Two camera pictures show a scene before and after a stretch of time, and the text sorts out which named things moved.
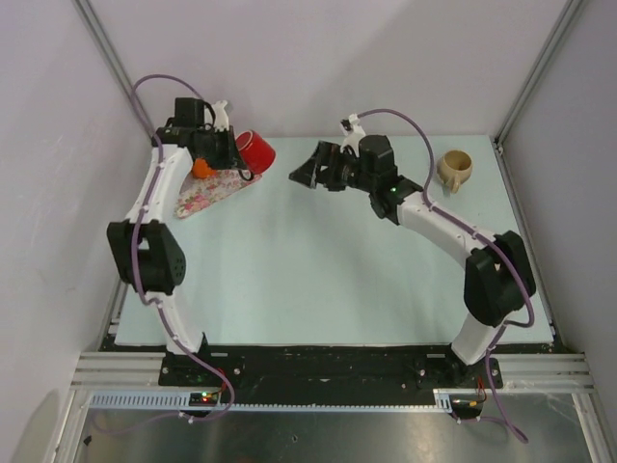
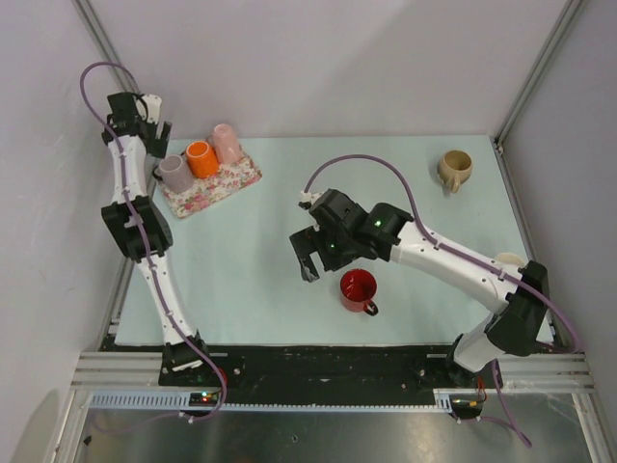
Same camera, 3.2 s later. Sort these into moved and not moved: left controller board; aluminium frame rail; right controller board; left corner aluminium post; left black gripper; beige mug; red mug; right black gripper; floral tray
Moved: red mug; right black gripper; left black gripper
Not moved: left controller board; right controller board; floral tray; beige mug; left corner aluminium post; aluminium frame rail
